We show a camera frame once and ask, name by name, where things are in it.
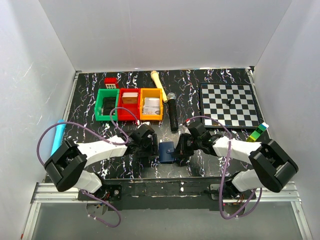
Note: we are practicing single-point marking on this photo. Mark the green plastic bin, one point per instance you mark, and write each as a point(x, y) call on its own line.
point(97, 108)

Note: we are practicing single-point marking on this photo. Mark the yellow plastic bin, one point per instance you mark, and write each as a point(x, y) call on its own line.
point(151, 92)

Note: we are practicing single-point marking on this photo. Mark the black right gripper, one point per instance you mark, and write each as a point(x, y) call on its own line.
point(181, 146)

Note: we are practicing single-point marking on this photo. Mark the yellow green brick stack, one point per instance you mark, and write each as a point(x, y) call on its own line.
point(257, 132)

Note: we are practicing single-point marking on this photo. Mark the navy blue card holder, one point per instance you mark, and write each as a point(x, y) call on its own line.
point(166, 149)

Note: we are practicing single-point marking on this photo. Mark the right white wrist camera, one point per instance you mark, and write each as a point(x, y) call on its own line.
point(185, 126)

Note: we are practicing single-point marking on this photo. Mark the beige wooden microphone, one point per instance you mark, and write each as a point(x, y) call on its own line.
point(155, 78)

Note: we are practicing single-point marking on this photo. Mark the black white chessboard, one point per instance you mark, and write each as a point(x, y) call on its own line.
point(232, 105)

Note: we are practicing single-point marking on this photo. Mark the white cards in yellow bin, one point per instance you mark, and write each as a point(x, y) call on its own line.
point(151, 106)

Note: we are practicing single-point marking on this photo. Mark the black object in green bin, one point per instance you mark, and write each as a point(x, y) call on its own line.
point(108, 103)

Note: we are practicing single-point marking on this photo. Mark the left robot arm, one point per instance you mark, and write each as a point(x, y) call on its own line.
point(66, 166)

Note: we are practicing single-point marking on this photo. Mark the red plastic bin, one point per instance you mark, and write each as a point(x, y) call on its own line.
point(128, 112)

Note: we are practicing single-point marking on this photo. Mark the black microphone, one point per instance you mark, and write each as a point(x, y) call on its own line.
point(172, 111)

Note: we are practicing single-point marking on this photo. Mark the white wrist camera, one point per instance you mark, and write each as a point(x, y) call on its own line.
point(185, 126)
point(145, 123)

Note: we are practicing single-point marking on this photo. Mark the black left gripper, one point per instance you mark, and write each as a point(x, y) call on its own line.
point(154, 145)

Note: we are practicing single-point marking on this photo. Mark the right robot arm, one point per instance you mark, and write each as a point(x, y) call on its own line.
point(272, 167)

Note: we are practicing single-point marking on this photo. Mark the black chess piece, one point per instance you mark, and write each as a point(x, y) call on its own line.
point(229, 102)

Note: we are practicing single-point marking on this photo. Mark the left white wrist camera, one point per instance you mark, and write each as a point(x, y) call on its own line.
point(145, 123)

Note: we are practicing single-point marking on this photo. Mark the orange cards in red bin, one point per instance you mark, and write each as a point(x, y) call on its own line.
point(130, 97)

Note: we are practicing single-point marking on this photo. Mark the light blue toy microphone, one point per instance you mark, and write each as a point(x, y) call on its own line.
point(59, 133)

